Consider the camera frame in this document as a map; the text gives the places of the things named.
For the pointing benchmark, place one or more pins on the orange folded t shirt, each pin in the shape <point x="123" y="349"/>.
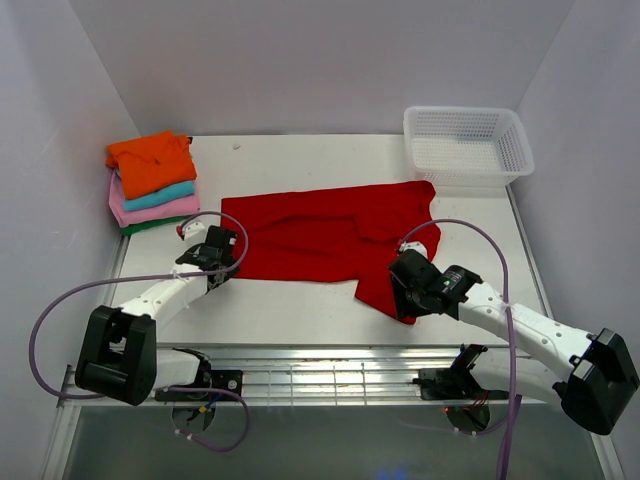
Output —
<point x="151" y="163"/>

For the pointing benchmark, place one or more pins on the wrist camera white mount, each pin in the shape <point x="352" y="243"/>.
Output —
<point x="413" y="246"/>
<point x="192" y="234"/>

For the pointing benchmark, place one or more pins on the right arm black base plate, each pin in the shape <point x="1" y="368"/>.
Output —
<point x="445" y="384"/>

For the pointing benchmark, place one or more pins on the white plastic basket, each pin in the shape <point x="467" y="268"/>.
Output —
<point x="466" y="146"/>

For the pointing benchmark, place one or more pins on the pink folded t shirt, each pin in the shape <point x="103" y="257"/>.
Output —
<point x="180" y="207"/>

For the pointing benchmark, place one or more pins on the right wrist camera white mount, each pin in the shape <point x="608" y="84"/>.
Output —
<point x="413" y="246"/>

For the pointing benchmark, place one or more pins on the green folded t shirt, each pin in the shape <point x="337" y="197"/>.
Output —
<point x="151" y="224"/>

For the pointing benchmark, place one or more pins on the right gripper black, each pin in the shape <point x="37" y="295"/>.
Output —
<point x="402" y="307"/>

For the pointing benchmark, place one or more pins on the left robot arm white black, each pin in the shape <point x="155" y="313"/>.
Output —
<point x="119" y="357"/>

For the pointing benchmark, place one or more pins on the aluminium frame rail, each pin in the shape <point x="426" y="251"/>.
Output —
<point x="327" y="394"/>

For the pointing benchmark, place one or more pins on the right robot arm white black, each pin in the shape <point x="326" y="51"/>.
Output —
<point x="591" y="377"/>

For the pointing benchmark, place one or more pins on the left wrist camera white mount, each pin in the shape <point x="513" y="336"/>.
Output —
<point x="192" y="234"/>

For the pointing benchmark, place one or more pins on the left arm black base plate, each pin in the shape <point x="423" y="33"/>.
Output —
<point x="231" y="380"/>

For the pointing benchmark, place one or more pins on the red t shirt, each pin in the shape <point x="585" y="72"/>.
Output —
<point x="333" y="235"/>

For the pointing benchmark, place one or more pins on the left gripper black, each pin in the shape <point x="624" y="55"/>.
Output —
<point x="230" y="262"/>

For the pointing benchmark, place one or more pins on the teal folded t shirt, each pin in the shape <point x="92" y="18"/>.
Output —
<point x="162" y="196"/>

